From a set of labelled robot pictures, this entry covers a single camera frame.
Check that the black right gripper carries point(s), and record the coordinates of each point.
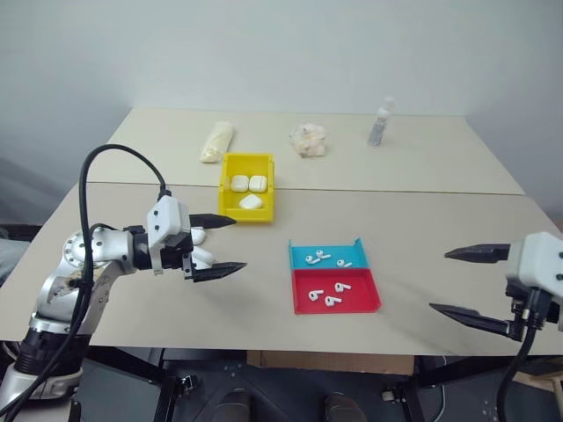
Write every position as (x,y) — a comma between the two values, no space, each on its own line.
(515,293)

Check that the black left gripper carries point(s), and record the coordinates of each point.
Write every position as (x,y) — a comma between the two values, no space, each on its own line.
(176,257)

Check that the white charging case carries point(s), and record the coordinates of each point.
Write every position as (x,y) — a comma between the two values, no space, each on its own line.
(239,182)
(250,202)
(202,257)
(257,183)

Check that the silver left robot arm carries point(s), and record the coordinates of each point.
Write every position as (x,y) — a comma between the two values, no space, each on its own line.
(110,246)

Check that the yellow plastic bin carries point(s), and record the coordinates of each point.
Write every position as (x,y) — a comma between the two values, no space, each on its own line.
(246,215)

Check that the closed white charging case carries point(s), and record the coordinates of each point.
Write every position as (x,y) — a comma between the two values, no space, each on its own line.
(257,183)
(250,202)
(239,182)

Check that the brown cardboard box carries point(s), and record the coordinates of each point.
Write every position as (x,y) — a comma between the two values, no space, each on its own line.
(330,362)

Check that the blue plastic tray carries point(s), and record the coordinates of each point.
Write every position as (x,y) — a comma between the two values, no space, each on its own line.
(299,255)

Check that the rolled clear plastic bag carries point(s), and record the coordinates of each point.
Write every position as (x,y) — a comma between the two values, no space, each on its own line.
(217,141)

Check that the red plastic tray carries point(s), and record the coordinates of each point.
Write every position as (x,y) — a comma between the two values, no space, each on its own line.
(360,290)

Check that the crumpled clear plastic bag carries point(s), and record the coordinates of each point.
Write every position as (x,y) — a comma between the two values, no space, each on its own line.
(308,140)

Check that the dark rounded shape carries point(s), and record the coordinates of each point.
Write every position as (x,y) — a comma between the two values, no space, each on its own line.
(345,409)
(235,406)

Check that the clear plastic bottle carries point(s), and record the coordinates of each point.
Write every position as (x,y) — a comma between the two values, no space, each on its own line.
(379,125)

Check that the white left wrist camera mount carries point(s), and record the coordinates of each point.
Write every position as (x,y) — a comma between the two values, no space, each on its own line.
(165,217)

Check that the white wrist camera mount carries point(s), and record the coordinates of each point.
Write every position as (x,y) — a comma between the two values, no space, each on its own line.
(165,217)
(536,259)

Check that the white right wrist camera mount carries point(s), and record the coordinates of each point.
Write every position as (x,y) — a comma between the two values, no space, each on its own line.
(536,259)

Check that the black metal table frame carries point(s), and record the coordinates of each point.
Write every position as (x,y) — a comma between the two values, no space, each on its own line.
(167,395)

